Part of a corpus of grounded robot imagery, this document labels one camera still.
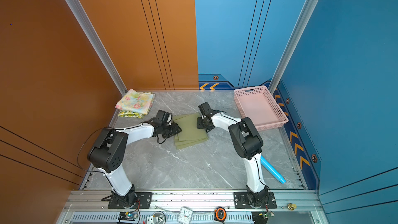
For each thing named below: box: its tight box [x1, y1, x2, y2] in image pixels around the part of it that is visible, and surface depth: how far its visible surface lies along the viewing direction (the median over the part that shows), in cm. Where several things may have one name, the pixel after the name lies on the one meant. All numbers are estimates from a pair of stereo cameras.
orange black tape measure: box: [214, 206, 227, 224], surface depth 69 cm
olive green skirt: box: [171, 112, 210, 150], surface depth 96 cm
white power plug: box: [146, 215, 159, 224], surface depth 64 cm
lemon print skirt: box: [117, 110, 145, 119], surface depth 107 cm
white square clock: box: [177, 206, 193, 224], surface depth 70 cm
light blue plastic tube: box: [260, 155, 287, 185], surface depth 81 cm
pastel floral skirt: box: [115, 88, 156, 115], surface depth 110 cm
